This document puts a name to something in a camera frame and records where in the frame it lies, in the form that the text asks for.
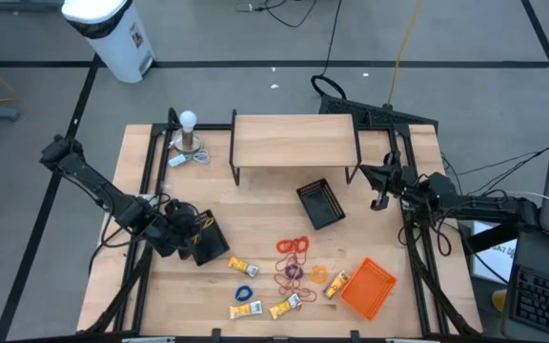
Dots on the yellow rubber band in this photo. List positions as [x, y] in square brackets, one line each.
[206, 222]

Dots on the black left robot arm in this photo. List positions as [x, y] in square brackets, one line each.
[98, 185]

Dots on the black keyboard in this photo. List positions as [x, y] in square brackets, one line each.
[374, 114]

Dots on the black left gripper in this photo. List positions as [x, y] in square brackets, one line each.
[174, 224]

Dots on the yellow crayon box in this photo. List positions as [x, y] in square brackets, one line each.
[336, 284]

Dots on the brass lamp with white bulb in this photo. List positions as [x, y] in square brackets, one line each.
[188, 121]

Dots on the black table clamp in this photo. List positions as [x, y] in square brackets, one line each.
[216, 334]
[355, 334]

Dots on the silver aluminium bar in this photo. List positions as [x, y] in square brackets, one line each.
[148, 340]
[403, 340]

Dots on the white printed box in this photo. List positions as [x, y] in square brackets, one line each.
[496, 259]

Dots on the grey laptop with black keyboard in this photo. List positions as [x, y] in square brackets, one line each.
[546, 300]

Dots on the white trash bin black liner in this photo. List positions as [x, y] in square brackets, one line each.
[117, 47]

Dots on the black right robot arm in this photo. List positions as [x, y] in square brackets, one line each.
[484, 205]

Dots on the yellow pack with barcode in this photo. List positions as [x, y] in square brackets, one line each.
[279, 309]
[243, 310]
[238, 264]

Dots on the orange plastic mesh basket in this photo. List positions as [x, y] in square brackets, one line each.
[367, 289]

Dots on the wooden shelf riser black legs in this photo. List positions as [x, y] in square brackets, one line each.
[293, 140]

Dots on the small yellow object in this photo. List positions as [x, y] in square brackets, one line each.
[499, 300]

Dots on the black plastic mesh basket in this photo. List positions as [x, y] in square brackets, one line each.
[215, 248]
[321, 206]

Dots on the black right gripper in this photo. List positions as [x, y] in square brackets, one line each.
[400, 178]

